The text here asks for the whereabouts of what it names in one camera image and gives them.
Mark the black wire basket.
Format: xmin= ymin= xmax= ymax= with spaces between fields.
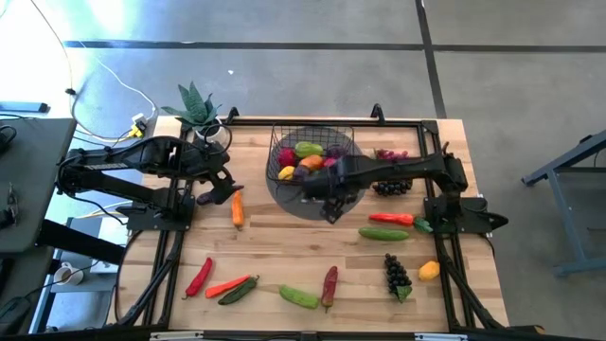
xmin=265 ymin=123 xmax=357 ymax=188

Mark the big red round fruit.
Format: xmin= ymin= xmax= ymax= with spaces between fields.
xmin=277 ymin=147 xmax=297 ymax=168

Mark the black table frame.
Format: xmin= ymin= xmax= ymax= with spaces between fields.
xmin=106 ymin=116 xmax=545 ymax=332

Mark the light green bitter gourd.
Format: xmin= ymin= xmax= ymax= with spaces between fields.
xmin=277 ymin=284 xmax=320 ymax=311

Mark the grey round mat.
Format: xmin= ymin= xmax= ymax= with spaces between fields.
xmin=264 ymin=127 xmax=369 ymax=222

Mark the black grape bunch with leaf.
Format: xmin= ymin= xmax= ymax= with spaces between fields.
xmin=372 ymin=178 xmax=414 ymax=197
xmin=383 ymin=252 xmax=414 ymax=304

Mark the blue flat object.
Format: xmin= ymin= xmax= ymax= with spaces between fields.
xmin=0 ymin=100 xmax=50 ymax=114

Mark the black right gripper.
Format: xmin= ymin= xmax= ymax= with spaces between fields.
xmin=302 ymin=163 xmax=361 ymax=224

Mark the red grape bunch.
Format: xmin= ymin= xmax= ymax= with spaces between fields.
xmin=374 ymin=148 xmax=409 ymax=162

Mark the red green chili pepper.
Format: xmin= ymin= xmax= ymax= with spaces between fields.
xmin=320 ymin=265 xmax=339 ymax=314

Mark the orange fruit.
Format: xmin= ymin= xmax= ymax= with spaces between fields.
xmin=298 ymin=154 xmax=326 ymax=171

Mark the green fruit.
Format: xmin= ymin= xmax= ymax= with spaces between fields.
xmin=294 ymin=141 xmax=325 ymax=159

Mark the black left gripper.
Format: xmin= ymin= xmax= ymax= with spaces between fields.
xmin=196 ymin=149 xmax=244 ymax=206

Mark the dark green chili pepper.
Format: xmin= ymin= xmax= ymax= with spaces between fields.
xmin=217 ymin=275 xmax=260 ymax=306

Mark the white mug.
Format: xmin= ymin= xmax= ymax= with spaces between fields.
xmin=53 ymin=261 xmax=85 ymax=287

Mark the white plant pot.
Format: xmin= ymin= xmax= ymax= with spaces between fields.
xmin=193 ymin=117 xmax=228 ymax=146

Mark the white label strip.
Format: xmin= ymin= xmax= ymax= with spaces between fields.
xmin=415 ymin=332 xmax=469 ymax=341
xmin=150 ymin=331 xmax=205 ymax=341

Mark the purple grape bunch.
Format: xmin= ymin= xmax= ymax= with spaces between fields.
xmin=324 ymin=144 xmax=349 ymax=161

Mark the grey side desk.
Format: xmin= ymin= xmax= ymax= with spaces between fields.
xmin=0 ymin=117 xmax=78 ymax=255

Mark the green potted plant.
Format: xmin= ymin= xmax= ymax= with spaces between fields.
xmin=160 ymin=81 xmax=223 ymax=132

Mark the green cucumber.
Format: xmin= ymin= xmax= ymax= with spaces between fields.
xmin=357 ymin=226 xmax=411 ymax=242

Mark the white cable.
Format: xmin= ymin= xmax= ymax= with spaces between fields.
xmin=78 ymin=41 xmax=158 ymax=119

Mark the blue metal table frame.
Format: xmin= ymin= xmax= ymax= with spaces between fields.
xmin=520 ymin=128 xmax=606 ymax=278

